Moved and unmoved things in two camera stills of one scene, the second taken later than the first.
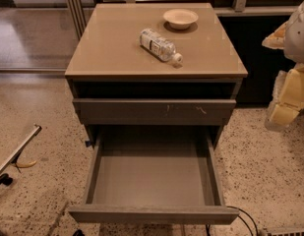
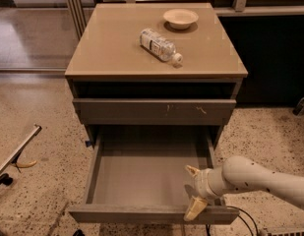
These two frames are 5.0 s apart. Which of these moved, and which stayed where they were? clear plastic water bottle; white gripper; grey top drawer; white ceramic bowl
Moved: white gripper
Stayed: clear plastic water bottle; white ceramic bowl; grey top drawer
